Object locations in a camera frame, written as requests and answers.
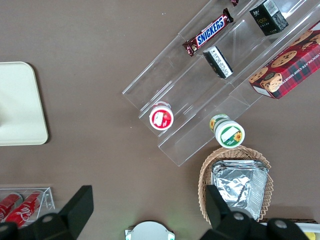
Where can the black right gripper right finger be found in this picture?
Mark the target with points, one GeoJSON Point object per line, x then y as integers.
{"type": "Point", "coordinates": [225, 220]}

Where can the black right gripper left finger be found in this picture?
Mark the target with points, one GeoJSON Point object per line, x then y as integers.
{"type": "Point", "coordinates": [75, 212]}

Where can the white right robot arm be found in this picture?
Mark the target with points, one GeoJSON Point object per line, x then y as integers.
{"type": "Point", "coordinates": [150, 231]}

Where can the light wicker basket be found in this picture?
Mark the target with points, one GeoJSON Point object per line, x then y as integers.
{"type": "Point", "coordinates": [206, 175]}

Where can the beige plastic tray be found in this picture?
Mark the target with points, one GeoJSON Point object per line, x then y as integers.
{"type": "Point", "coordinates": [20, 105]}

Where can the clear acrylic bottle rack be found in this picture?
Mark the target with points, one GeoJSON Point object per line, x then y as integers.
{"type": "Point", "coordinates": [48, 197]}

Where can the stacked aluminium foil trays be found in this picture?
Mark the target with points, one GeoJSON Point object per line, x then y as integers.
{"type": "Point", "coordinates": [237, 185]}

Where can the green lid yogurt cup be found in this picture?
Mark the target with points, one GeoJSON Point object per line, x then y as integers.
{"type": "Point", "coordinates": [228, 133]}

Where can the yellow snack packet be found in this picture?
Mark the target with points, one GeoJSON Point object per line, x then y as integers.
{"type": "Point", "coordinates": [314, 236]}

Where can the red lid yogurt cup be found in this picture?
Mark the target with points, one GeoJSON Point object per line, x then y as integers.
{"type": "Point", "coordinates": [161, 117]}

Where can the clear acrylic stair display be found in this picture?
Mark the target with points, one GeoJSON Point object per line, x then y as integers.
{"type": "Point", "coordinates": [190, 82]}

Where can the small black carton box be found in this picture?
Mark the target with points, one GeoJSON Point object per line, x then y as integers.
{"type": "Point", "coordinates": [268, 17]}
{"type": "Point", "coordinates": [220, 62]}

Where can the red tartan cookie box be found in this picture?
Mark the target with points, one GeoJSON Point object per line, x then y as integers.
{"type": "Point", "coordinates": [290, 67]}

